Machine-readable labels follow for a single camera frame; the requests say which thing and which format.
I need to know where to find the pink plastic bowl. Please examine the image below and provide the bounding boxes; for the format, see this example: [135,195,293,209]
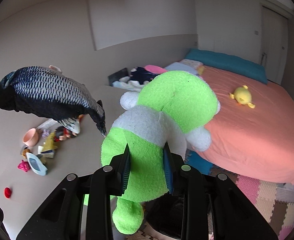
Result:
[22,128,39,147]

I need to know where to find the grey fish plush toy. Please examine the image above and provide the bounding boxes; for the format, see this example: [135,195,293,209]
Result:
[0,66,107,135]

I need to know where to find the dark-haired figurine toy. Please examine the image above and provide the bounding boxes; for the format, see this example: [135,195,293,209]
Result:
[54,126,77,142]

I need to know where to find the magenta small toy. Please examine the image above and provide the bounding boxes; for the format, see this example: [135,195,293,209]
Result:
[18,160,31,172]

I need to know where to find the yellow snack bag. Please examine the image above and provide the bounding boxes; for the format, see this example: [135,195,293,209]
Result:
[38,132,58,159]

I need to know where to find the green white plush toy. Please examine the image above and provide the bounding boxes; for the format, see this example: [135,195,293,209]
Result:
[101,70,220,235]

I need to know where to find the purple flower toy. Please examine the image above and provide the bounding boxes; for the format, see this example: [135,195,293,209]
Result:
[41,129,50,138]

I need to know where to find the white long cardboard box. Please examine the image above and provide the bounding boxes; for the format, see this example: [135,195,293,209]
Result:
[36,119,58,131]

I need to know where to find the red small toy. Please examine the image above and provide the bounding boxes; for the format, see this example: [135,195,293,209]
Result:
[3,187,12,199]

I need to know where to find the bed with salmon sheet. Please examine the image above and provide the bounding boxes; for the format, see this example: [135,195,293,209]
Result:
[180,66,294,184]

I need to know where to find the colourful foam floor mat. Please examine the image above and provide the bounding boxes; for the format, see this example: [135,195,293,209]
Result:
[186,150,294,239]

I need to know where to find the white crumpled cloth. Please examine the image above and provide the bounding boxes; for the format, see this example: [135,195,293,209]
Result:
[112,76,149,92]

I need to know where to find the yellow duck plush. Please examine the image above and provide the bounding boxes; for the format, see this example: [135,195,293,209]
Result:
[229,85,255,109]

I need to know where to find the navy patterned blanket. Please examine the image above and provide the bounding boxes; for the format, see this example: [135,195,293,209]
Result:
[130,67,158,85]

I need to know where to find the light blue folded clothes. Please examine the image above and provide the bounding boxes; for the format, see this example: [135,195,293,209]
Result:
[164,59,204,75]

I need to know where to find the teal pillow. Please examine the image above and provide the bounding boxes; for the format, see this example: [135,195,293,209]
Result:
[185,49,268,85]

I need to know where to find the white wardrobe door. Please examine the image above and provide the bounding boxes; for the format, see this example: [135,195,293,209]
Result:
[259,5,288,85]

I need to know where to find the black wall socket panel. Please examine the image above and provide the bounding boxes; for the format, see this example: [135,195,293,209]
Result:
[108,68,129,87]

